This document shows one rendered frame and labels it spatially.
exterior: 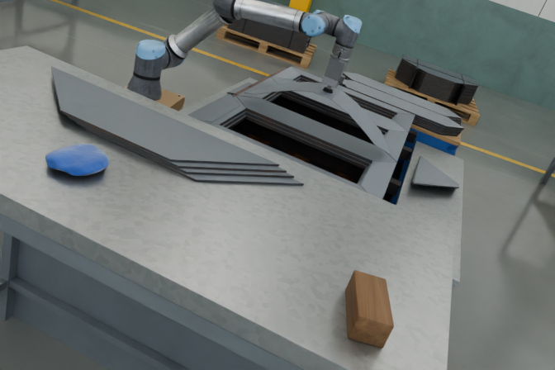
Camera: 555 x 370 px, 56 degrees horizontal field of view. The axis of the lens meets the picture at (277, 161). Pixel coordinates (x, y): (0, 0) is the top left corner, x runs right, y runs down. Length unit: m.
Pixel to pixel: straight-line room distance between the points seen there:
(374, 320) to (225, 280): 0.25
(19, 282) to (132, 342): 0.47
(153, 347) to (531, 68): 8.43
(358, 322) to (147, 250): 0.36
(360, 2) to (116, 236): 8.38
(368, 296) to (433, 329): 0.15
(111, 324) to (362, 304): 1.24
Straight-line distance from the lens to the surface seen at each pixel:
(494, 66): 9.44
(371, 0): 9.10
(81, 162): 1.07
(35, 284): 2.09
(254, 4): 2.03
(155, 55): 2.26
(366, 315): 0.85
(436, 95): 6.69
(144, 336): 1.90
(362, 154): 2.09
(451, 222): 2.12
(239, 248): 0.96
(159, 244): 0.92
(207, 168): 1.16
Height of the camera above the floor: 1.61
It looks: 25 degrees down
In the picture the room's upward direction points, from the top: 18 degrees clockwise
